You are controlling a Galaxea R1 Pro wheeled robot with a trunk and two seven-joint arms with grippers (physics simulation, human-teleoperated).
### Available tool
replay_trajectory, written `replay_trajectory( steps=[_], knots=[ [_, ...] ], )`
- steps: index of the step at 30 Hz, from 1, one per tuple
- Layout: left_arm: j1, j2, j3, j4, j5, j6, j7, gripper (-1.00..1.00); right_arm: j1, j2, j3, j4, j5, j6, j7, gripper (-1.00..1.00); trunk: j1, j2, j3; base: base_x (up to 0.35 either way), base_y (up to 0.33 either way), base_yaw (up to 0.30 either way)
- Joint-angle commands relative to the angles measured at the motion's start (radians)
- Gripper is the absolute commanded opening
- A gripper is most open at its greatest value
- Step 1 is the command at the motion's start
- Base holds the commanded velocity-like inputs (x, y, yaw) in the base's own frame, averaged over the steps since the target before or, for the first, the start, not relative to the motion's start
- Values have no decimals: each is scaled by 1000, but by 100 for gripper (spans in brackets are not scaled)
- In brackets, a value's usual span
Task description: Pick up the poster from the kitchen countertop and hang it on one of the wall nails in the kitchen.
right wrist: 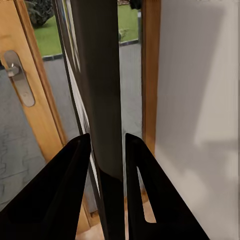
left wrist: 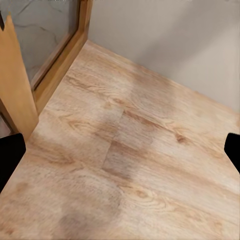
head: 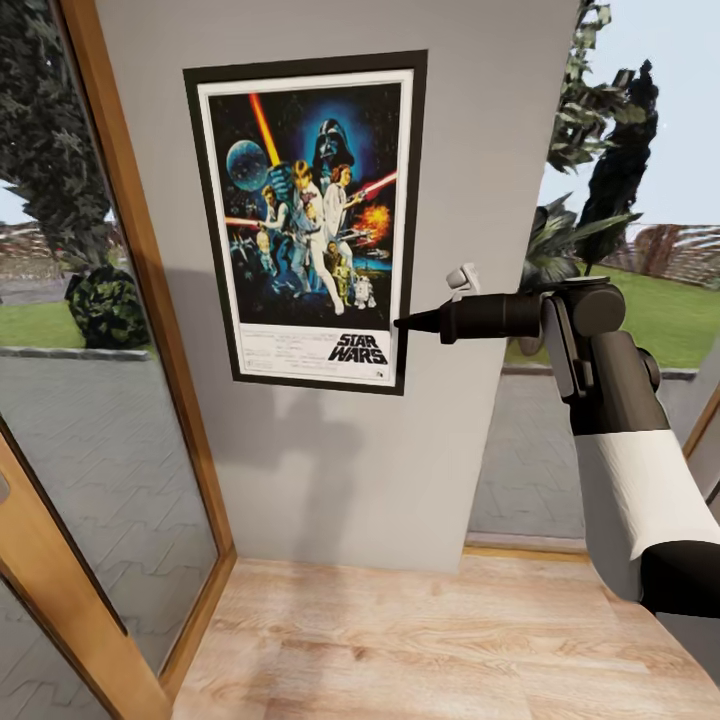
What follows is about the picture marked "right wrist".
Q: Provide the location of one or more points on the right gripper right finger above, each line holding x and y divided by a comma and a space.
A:
174, 220

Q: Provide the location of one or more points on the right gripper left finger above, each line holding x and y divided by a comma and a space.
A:
48, 207

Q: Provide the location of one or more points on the door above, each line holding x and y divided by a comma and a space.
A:
37, 117

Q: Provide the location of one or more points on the poster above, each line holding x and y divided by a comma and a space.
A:
89, 38

